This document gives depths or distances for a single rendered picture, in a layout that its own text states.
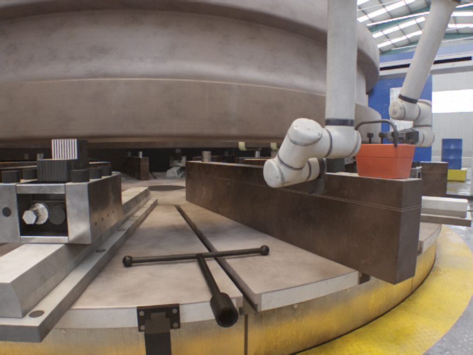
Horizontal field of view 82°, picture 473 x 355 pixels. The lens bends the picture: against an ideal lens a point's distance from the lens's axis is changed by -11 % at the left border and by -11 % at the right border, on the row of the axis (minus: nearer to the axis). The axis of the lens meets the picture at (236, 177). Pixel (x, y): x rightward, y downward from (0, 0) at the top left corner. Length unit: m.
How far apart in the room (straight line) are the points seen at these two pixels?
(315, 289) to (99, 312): 0.74
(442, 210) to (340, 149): 1.56
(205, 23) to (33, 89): 0.92
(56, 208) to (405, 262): 1.28
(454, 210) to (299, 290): 1.48
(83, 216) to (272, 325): 0.77
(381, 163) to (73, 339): 1.21
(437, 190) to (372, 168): 2.45
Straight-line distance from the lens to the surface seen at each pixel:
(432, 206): 2.37
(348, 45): 0.94
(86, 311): 1.06
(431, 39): 1.45
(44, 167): 1.28
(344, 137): 0.90
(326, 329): 1.37
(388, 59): 6.63
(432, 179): 3.60
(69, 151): 1.36
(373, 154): 1.20
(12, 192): 1.25
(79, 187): 1.13
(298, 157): 0.84
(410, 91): 1.46
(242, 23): 1.82
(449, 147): 10.00
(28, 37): 1.93
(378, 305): 1.60
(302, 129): 0.81
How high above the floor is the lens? 0.78
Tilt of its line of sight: 5 degrees down
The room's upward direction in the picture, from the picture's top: straight up
